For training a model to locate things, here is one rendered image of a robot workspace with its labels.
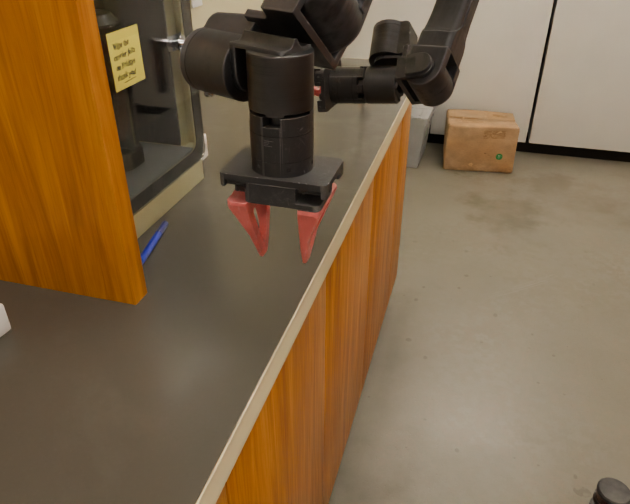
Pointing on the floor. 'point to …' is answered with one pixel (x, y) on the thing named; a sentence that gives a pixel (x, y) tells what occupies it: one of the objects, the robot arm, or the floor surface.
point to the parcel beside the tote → (479, 141)
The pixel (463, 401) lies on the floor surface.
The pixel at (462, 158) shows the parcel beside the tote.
